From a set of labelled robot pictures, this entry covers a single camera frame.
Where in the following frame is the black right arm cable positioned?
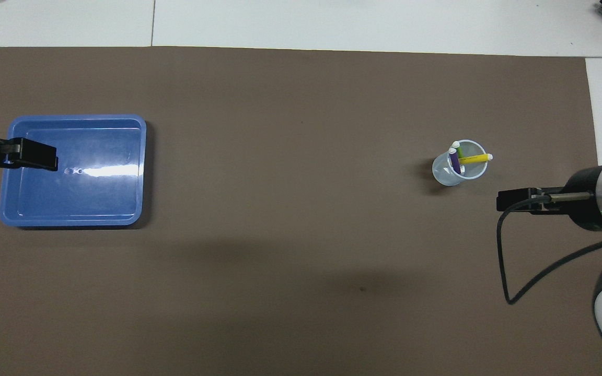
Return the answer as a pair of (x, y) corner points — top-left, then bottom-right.
(497, 192), (602, 305)

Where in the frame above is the brown table mat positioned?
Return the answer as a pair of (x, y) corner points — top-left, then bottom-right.
(0, 46), (602, 376)

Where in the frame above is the clear plastic cup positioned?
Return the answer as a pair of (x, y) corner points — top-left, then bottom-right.
(432, 139), (488, 187)

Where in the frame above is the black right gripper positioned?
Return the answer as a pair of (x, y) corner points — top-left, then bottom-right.
(497, 166), (602, 231)

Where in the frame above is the blue plastic tray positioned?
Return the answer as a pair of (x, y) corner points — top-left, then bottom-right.
(0, 114), (147, 229)

